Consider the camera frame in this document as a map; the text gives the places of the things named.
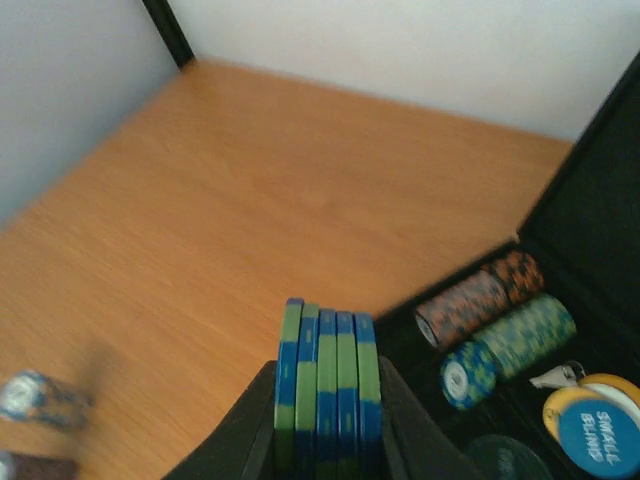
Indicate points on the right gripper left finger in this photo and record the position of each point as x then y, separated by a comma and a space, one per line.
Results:
240, 446

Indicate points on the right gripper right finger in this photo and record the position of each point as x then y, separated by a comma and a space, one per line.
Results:
413, 446

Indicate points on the clear round dealer button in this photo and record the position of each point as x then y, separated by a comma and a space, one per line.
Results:
502, 457

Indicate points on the blue short stack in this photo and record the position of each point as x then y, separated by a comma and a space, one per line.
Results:
468, 375
327, 404

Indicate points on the brown tall chip stack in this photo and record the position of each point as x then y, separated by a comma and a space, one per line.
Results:
461, 310

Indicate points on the green tall chip stack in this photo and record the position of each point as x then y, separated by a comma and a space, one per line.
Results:
527, 334

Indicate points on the blue round blind button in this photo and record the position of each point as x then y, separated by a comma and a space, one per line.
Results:
600, 438

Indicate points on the purple chip stack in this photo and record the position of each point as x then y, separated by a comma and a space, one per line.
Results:
20, 466
32, 397

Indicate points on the brown short stack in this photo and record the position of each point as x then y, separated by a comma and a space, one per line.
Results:
519, 275

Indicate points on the black poker set case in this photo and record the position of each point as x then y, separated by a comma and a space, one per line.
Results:
584, 235

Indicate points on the small metal case key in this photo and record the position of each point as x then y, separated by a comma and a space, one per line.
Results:
567, 374

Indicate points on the left black frame post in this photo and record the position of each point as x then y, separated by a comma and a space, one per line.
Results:
170, 31

